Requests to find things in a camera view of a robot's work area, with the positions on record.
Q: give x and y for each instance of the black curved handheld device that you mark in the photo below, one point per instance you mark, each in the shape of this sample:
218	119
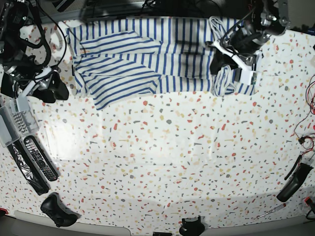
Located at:
295	182

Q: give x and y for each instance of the clear plastic screw box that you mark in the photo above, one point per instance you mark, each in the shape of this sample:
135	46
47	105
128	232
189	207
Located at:
15	125

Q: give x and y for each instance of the black thin rod tool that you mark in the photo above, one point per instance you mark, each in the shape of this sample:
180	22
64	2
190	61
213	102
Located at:
294	166

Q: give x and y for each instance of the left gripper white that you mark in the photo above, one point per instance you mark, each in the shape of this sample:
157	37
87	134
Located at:
244	68

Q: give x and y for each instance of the black game controller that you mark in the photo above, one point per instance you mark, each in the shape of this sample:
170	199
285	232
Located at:
51	207

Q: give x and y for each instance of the black tv remote control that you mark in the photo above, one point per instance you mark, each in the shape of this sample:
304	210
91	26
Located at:
40	158

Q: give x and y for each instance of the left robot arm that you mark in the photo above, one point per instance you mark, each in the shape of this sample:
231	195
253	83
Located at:
238	47

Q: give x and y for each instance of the red tipped screwdriver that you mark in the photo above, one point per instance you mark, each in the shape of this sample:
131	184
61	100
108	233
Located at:
275	209

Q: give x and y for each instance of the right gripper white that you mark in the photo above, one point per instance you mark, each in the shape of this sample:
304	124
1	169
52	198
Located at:
46	86

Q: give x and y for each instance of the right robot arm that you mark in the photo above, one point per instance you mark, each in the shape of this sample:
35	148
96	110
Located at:
26	65

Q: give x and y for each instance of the blue white striped t-shirt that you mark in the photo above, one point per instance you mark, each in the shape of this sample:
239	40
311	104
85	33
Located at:
121	59

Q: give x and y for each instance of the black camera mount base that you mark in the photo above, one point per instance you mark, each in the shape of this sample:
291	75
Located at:
192	227

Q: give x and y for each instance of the black foil wrapped bar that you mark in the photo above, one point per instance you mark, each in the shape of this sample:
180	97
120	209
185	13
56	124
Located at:
27	168

